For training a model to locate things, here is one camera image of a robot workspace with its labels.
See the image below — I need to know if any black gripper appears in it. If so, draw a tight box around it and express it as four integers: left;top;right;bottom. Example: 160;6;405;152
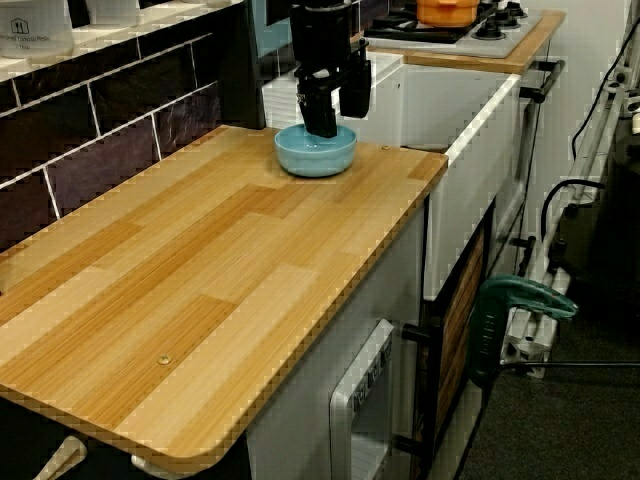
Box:
290;3;373;139

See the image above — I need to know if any light blue bowl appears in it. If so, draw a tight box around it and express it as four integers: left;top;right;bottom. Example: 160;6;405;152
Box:
273;124;358;179

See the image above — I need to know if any white sink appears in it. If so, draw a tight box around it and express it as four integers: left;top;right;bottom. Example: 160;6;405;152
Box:
262;49;524;302

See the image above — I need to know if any teal microwave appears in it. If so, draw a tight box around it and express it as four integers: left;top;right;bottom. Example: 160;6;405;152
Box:
248;0;301;59

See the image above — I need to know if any black stove grate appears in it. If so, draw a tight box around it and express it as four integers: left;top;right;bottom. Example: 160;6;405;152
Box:
364;8;482;44

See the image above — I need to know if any orange pot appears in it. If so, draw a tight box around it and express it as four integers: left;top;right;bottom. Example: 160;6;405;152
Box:
415;0;481;28

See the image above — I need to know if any grey stove top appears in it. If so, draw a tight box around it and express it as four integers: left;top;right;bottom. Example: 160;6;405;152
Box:
363;0;544;59

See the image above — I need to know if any black towel bar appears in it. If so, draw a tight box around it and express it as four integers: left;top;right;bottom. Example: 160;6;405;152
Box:
518;59;567;104

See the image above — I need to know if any plain white container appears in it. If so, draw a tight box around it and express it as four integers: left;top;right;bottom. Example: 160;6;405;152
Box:
83;0;142;26

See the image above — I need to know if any wood panel cabinet door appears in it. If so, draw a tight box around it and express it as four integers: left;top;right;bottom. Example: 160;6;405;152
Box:
431;229;490;444

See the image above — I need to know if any white printed jar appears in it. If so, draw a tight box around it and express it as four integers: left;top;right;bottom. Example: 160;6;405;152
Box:
0;0;76;58

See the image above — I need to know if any thick black hose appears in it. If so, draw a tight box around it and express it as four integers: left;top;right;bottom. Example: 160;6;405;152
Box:
541;178;607;242

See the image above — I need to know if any black cable on frame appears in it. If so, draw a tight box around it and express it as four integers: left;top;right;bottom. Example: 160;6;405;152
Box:
571;29;636;162

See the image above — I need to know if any white metal frame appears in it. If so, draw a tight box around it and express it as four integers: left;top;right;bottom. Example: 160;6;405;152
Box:
499;49;640;379

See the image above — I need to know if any black vertical door handle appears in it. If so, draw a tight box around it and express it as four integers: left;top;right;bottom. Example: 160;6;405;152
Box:
394;322;443;454

